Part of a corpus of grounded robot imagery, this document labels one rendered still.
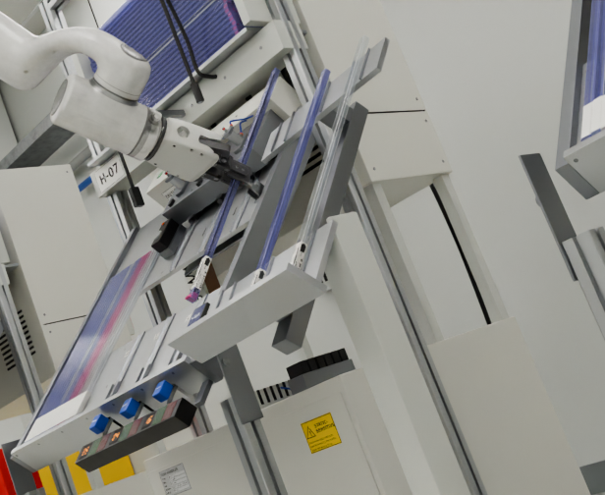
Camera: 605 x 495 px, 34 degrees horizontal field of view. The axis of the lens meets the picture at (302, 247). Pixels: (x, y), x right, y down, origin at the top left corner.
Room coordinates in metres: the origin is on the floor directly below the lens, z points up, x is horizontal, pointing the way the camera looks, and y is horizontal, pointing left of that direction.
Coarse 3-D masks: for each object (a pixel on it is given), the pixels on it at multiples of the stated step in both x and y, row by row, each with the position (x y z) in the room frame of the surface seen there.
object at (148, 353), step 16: (192, 304) 1.89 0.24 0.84; (176, 320) 1.91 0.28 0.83; (144, 336) 2.00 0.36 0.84; (160, 336) 1.92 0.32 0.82; (112, 352) 2.10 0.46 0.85; (128, 352) 2.02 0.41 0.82; (144, 352) 1.94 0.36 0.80; (160, 352) 1.88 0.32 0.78; (176, 352) 1.80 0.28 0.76; (112, 368) 2.03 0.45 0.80; (128, 368) 1.96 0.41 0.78; (144, 368) 1.88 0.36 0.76; (160, 368) 1.82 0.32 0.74; (96, 384) 2.05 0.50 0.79; (112, 384) 1.95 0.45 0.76; (128, 384) 1.91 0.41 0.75; (96, 400) 1.99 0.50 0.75
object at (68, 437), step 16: (176, 368) 1.72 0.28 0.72; (192, 368) 1.71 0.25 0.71; (144, 384) 1.79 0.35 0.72; (176, 384) 1.76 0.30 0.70; (192, 384) 1.75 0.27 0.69; (112, 400) 1.86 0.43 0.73; (144, 400) 1.83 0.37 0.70; (80, 416) 1.94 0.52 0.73; (112, 416) 1.91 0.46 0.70; (48, 432) 2.03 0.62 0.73; (64, 432) 2.00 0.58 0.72; (80, 432) 1.99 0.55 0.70; (16, 448) 2.13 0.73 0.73; (32, 448) 2.09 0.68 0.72; (48, 448) 2.08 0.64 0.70; (64, 448) 2.06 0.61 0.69; (80, 448) 2.04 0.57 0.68; (32, 464) 2.15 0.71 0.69; (48, 464) 2.14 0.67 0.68
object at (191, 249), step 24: (264, 168) 2.05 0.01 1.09; (240, 192) 2.08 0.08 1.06; (216, 216) 2.11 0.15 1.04; (240, 216) 1.99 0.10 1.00; (144, 240) 2.44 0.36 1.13; (192, 240) 2.14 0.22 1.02; (240, 240) 2.05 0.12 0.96; (168, 264) 2.16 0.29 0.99; (192, 264) 2.18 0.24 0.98; (144, 288) 2.19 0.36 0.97
